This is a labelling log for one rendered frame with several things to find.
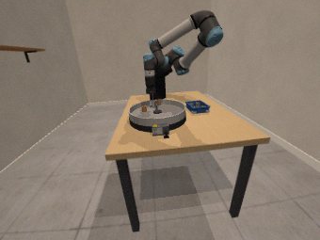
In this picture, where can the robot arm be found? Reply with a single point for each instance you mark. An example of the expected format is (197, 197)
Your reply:
(210, 34)

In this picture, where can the blue rectangular crate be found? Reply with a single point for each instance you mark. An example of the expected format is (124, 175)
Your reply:
(197, 110)

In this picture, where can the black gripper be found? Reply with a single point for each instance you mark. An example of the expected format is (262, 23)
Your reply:
(150, 82)

